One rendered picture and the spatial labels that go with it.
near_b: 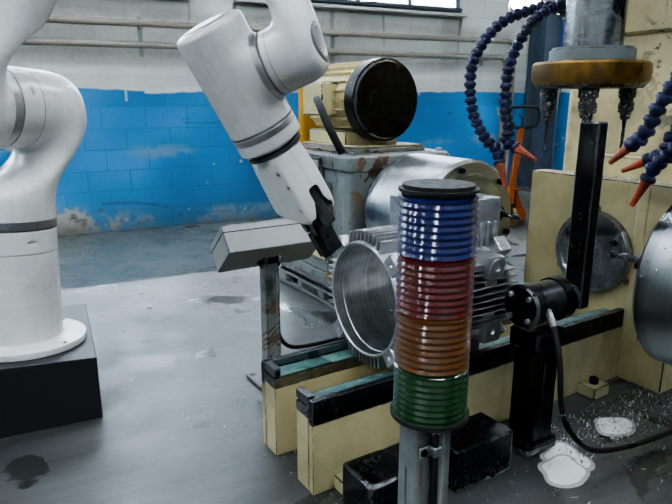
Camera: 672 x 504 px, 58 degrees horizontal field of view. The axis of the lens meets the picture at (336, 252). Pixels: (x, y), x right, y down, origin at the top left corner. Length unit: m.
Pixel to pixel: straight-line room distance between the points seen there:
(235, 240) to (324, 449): 0.36
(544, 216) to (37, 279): 0.89
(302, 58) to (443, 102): 6.92
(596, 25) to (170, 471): 0.89
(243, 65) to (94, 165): 5.59
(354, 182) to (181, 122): 5.12
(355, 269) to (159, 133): 5.50
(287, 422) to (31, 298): 0.43
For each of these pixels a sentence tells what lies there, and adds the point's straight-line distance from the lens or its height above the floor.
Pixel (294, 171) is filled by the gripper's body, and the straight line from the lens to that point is 0.74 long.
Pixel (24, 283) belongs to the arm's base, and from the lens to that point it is 1.01.
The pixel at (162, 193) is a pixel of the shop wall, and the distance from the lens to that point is 6.37.
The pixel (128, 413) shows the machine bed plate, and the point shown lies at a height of 0.80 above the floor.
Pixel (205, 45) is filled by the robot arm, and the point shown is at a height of 1.34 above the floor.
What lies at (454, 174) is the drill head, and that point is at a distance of 1.17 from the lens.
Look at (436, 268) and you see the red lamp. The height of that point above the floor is 1.16.
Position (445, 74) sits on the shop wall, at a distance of 7.61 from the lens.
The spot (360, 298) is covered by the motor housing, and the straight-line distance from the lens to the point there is 0.90.
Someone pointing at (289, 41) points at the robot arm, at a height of 1.34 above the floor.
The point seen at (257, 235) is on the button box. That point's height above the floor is 1.07.
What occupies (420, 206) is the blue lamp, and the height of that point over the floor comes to 1.20.
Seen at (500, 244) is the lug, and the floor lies 1.08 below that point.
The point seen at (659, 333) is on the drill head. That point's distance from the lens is 0.87.
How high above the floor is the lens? 1.28
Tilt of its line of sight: 14 degrees down
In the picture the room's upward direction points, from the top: straight up
